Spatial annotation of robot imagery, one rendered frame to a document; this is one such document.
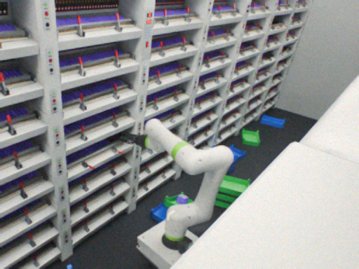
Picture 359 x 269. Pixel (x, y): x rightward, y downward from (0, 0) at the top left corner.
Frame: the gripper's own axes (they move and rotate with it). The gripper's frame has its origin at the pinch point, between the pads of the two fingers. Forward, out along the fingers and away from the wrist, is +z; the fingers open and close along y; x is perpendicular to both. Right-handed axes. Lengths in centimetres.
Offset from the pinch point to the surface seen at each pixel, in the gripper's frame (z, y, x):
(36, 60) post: -16, 61, -60
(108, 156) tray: -3.1, 16.8, 8.2
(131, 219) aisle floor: 5, -5, 77
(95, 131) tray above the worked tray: -4.1, 24.7, -12.6
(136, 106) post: -10.7, -8.6, -20.3
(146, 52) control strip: -19, -13, -54
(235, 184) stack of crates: -46, -93, 72
